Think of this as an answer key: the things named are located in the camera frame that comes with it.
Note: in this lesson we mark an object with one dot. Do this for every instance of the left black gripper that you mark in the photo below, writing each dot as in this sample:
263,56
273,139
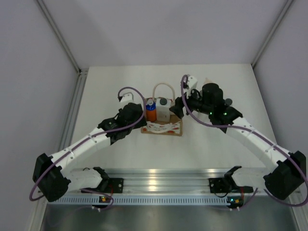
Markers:
141,123

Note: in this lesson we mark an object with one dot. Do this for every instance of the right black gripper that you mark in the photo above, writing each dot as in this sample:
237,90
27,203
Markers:
178,109

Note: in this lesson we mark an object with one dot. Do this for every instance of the burlap watermelon canvas bag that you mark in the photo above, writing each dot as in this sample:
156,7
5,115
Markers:
173,127

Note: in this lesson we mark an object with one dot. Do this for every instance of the grey pump bottle beige cap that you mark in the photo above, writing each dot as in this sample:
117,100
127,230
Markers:
207,81

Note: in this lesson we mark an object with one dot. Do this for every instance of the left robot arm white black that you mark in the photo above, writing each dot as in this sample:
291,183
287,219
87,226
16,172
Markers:
55,175

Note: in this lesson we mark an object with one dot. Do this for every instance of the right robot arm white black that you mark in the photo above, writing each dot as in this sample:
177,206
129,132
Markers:
284,171

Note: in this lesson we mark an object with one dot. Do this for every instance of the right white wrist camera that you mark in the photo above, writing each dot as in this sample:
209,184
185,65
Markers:
189,83

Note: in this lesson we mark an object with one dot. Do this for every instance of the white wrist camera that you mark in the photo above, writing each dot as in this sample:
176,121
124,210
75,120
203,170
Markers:
126,98
189,83

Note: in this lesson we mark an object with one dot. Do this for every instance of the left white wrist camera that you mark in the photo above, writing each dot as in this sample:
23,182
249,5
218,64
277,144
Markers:
126,98

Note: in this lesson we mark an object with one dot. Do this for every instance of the aluminium mounting rail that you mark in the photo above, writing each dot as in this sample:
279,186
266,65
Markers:
162,181

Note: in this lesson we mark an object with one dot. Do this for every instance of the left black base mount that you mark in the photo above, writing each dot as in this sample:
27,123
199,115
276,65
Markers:
115,185

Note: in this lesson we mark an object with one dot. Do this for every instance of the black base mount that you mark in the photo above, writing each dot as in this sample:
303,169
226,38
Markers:
218,185
115,185

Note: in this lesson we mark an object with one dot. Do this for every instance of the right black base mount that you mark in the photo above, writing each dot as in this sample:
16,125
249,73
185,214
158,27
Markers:
218,185

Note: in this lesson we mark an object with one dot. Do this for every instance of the white slotted cable duct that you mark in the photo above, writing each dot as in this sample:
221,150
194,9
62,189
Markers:
148,200

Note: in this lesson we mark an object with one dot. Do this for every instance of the right aluminium frame post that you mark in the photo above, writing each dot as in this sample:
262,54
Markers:
279,18

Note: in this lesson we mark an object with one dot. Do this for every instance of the aluminium frame post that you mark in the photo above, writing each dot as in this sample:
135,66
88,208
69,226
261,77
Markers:
56,31
279,18

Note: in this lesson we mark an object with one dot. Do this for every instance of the left aluminium frame post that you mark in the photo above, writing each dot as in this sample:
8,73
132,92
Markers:
56,31

